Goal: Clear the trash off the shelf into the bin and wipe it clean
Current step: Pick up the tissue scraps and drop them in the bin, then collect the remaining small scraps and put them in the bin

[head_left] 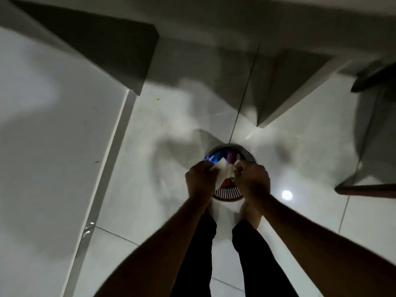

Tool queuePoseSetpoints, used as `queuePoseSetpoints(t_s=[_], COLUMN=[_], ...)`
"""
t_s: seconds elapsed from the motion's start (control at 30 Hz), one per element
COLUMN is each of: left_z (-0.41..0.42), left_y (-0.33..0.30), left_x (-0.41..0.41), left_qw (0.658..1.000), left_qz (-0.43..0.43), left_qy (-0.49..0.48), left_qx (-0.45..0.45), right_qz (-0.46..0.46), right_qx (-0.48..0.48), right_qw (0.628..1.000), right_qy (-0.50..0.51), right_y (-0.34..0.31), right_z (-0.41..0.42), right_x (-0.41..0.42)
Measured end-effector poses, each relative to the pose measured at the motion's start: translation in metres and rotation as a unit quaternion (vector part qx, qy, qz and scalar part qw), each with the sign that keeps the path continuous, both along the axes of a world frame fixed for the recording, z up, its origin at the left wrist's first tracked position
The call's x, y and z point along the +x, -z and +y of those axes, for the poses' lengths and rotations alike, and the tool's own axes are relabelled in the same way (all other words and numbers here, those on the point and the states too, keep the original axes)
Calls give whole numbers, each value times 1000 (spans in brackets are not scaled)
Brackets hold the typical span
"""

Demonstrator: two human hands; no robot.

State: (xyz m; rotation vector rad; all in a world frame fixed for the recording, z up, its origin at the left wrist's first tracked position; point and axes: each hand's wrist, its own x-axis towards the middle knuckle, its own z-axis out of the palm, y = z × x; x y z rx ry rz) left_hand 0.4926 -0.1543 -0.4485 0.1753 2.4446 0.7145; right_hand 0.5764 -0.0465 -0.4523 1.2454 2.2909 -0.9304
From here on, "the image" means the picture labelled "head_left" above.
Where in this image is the person's left hand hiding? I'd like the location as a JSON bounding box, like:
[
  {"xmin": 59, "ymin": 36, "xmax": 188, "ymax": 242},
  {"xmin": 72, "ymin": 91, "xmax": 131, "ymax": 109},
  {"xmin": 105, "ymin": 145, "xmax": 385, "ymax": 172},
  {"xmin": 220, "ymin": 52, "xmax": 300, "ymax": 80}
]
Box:
[{"xmin": 185, "ymin": 160, "xmax": 220, "ymax": 203}]

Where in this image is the person's right hand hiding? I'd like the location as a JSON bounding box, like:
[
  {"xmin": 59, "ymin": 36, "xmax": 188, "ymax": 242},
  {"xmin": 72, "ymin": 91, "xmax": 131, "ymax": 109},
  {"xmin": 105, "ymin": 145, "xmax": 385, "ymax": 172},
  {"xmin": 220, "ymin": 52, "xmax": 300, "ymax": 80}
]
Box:
[{"xmin": 233, "ymin": 160, "xmax": 271, "ymax": 205}]

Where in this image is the white paper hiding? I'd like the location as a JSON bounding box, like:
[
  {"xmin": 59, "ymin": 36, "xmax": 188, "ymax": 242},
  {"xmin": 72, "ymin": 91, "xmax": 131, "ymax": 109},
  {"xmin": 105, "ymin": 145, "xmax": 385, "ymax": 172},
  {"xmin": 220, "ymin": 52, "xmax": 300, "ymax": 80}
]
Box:
[{"xmin": 210, "ymin": 158, "xmax": 240, "ymax": 191}]

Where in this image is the blue snack packet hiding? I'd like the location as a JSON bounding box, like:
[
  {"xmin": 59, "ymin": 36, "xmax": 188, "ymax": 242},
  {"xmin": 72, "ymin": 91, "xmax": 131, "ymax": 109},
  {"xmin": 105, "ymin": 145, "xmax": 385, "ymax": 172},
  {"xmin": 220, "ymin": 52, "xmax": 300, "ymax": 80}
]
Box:
[{"xmin": 204, "ymin": 151, "xmax": 228, "ymax": 164}]

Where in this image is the metal mesh waste bin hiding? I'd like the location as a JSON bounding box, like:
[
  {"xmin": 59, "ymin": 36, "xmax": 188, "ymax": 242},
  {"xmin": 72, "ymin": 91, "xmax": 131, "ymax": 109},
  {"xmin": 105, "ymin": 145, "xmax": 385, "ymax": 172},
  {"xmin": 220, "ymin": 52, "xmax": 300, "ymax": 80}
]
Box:
[{"xmin": 203, "ymin": 144, "xmax": 257, "ymax": 203}]

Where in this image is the person's right forearm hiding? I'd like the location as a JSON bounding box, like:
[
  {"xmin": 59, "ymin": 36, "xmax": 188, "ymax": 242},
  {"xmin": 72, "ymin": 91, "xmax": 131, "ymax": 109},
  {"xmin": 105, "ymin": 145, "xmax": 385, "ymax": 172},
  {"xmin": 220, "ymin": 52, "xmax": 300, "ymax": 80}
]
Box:
[{"xmin": 259, "ymin": 194, "xmax": 396, "ymax": 297}]

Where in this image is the person's left forearm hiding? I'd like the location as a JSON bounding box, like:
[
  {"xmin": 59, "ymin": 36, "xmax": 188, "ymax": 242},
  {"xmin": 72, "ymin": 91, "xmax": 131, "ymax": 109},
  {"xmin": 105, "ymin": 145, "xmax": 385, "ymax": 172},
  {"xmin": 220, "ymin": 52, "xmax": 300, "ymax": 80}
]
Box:
[{"xmin": 94, "ymin": 196, "xmax": 214, "ymax": 297}]

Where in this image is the person's left leg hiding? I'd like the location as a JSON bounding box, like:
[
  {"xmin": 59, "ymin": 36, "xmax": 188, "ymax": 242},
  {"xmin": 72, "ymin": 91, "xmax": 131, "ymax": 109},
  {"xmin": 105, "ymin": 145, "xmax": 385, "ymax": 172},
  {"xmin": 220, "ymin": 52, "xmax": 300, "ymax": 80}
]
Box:
[{"xmin": 170, "ymin": 200, "xmax": 217, "ymax": 297}]

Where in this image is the person's leg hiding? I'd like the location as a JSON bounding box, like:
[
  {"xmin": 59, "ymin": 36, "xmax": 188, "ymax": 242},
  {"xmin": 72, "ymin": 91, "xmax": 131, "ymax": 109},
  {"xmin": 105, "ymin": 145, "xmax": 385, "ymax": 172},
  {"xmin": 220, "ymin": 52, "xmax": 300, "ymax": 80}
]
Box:
[
  {"xmin": 232, "ymin": 199, "xmax": 299, "ymax": 297},
  {"xmin": 170, "ymin": 200, "xmax": 217, "ymax": 297}
]

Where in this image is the person's right leg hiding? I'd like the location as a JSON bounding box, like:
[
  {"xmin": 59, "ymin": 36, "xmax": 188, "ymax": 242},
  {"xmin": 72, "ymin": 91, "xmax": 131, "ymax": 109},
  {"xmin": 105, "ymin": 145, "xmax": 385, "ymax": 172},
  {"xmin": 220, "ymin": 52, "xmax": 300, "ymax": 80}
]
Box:
[{"xmin": 232, "ymin": 199, "xmax": 299, "ymax": 297}]

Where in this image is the grey wooden desk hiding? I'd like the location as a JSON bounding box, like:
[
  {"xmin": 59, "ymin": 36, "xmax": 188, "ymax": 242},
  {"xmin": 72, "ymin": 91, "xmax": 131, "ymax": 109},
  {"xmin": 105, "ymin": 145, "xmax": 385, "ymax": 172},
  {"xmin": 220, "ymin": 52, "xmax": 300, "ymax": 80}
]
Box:
[{"xmin": 257, "ymin": 49, "xmax": 350, "ymax": 129}]

